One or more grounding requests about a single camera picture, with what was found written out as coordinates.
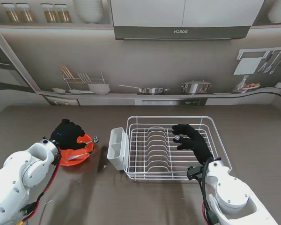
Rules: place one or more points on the printed kitchen scene backdrop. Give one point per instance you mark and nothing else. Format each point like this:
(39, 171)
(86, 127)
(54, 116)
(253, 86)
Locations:
(154, 61)

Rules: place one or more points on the steel fork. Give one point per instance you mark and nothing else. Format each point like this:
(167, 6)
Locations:
(78, 156)

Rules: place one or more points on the steel measuring scoop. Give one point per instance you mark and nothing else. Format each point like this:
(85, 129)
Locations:
(96, 140)

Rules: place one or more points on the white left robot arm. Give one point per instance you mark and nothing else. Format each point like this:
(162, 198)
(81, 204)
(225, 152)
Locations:
(16, 171)

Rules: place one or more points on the white plastic utensil holder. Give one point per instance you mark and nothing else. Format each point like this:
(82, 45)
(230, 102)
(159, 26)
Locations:
(114, 154)

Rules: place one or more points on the orange plastic bowl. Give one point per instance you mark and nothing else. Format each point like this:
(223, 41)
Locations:
(77, 161)

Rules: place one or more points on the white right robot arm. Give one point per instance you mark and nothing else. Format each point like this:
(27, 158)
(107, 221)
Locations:
(231, 192)

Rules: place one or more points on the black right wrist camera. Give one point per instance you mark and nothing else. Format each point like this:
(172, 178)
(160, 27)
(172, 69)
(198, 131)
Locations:
(194, 173)

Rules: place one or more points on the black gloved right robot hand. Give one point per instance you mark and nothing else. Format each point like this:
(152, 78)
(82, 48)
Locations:
(197, 145)

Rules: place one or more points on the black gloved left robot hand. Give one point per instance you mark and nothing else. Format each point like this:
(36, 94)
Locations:
(65, 134)

